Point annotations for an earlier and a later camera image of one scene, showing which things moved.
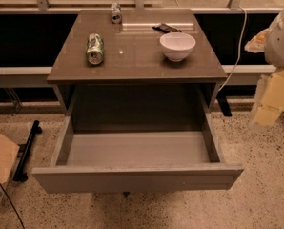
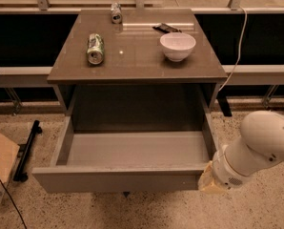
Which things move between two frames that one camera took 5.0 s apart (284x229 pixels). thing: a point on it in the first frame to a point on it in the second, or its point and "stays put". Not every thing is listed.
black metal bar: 25,151 stays put
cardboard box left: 3,156 stays put
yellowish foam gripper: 281,47 to 223,171
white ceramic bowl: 177,46 stays put
